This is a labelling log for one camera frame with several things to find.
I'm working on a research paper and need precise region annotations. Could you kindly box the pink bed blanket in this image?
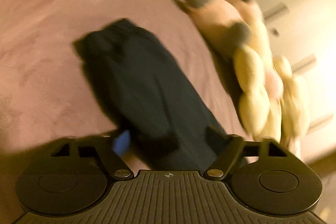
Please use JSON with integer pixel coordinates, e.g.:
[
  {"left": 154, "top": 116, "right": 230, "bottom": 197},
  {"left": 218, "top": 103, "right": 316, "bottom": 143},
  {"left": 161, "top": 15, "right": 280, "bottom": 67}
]
[{"left": 0, "top": 0, "right": 261, "bottom": 172}]

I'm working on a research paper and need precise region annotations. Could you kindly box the white wardrobe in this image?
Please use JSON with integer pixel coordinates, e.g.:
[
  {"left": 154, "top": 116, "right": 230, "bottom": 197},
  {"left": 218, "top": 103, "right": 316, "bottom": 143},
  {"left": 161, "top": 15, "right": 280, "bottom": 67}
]
[{"left": 257, "top": 0, "right": 335, "bottom": 162}]

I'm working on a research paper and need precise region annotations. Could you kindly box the yellow flower plush pillow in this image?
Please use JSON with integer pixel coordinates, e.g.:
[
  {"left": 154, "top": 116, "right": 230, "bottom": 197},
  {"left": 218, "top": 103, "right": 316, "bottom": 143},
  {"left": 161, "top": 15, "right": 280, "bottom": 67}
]
[{"left": 232, "top": 11, "right": 310, "bottom": 159}]

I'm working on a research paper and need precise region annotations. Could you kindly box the grey footed pink plush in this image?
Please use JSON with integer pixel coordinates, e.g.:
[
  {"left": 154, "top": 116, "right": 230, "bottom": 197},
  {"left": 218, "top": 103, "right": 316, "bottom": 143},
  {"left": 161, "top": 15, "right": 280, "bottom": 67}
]
[{"left": 177, "top": 0, "right": 264, "bottom": 59}]

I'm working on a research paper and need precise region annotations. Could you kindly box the navy blue zip jacket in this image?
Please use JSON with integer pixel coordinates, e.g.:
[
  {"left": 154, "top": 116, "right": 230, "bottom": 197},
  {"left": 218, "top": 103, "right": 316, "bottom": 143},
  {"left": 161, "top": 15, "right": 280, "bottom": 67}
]
[{"left": 73, "top": 19, "right": 229, "bottom": 172}]

